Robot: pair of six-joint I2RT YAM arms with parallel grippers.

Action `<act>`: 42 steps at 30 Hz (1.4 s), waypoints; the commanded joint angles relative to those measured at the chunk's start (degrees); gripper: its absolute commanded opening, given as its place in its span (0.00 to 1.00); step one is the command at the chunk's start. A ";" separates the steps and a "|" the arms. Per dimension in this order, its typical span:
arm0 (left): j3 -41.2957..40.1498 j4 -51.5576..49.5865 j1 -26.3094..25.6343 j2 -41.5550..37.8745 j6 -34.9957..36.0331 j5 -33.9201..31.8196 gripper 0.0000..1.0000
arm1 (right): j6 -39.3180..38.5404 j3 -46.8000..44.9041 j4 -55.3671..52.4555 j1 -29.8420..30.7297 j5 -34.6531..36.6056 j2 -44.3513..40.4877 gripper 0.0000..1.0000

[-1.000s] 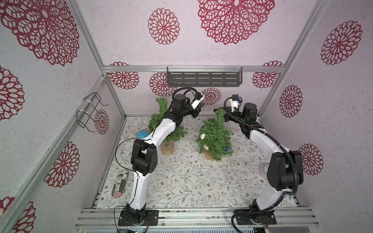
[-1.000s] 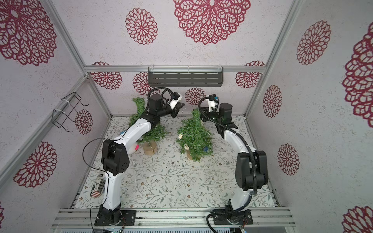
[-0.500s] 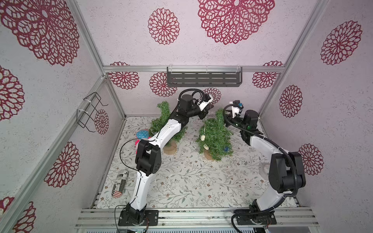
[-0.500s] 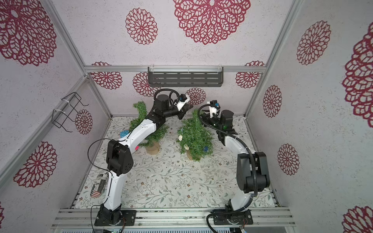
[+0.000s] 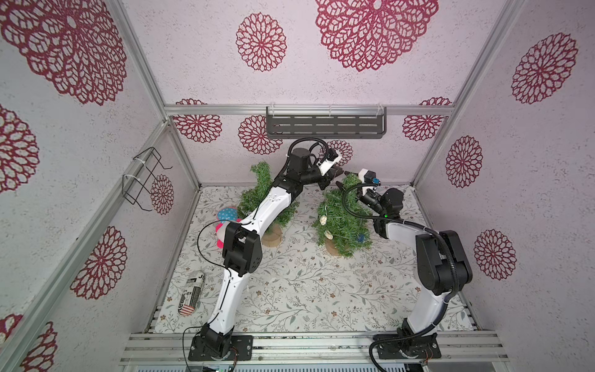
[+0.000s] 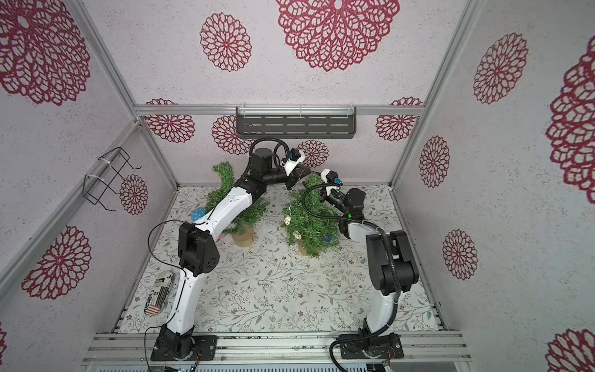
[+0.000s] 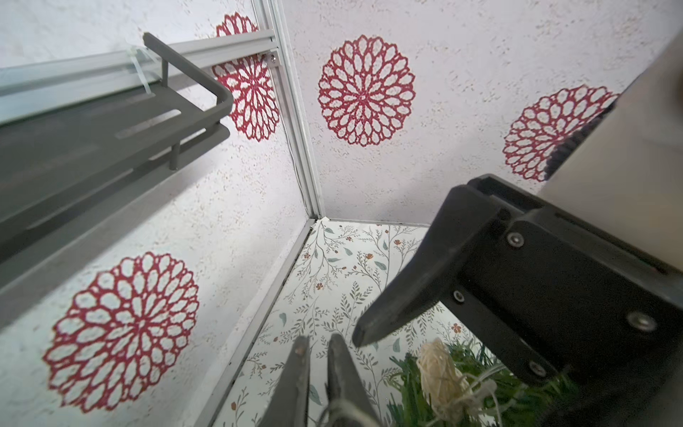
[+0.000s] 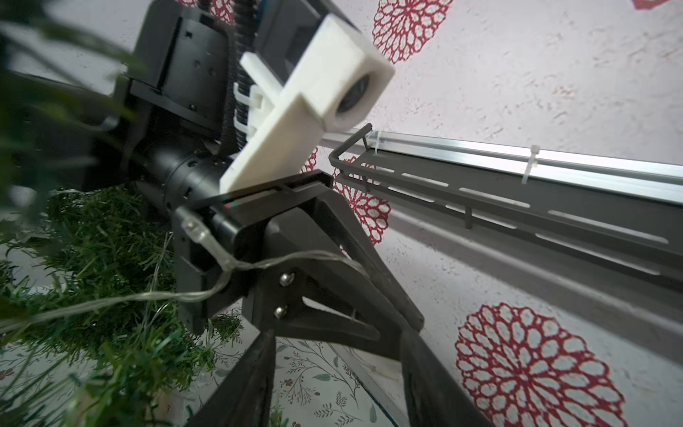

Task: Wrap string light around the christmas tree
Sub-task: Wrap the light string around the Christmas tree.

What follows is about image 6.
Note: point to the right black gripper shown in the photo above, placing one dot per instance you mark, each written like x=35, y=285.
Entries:
x=332, y=194

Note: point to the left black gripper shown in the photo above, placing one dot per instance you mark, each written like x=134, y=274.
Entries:
x=294, y=178

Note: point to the small green christmas tree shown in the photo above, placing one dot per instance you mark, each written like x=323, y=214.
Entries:
x=232, y=209
x=309, y=182

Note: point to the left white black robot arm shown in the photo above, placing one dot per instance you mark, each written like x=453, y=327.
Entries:
x=197, y=248

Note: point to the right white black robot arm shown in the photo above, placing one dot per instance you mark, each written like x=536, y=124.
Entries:
x=392, y=268

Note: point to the pink white plush toy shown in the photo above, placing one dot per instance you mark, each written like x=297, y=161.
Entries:
x=200, y=216

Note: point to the flag patterned small can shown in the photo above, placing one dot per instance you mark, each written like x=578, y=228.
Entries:
x=158, y=294

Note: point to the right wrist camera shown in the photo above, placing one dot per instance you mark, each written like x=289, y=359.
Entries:
x=331, y=178

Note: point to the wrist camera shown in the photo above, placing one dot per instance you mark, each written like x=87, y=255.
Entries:
x=331, y=178
x=295, y=158

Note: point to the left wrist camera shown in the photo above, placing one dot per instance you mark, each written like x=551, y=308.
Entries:
x=295, y=158

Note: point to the grey wall shelf rack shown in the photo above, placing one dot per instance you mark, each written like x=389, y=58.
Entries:
x=296, y=123

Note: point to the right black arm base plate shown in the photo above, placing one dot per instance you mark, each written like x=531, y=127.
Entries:
x=369, y=348

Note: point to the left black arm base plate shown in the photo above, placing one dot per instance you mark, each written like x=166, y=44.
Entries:
x=190, y=348

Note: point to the aluminium mounting rail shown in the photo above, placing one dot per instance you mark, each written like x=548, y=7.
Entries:
x=279, y=348

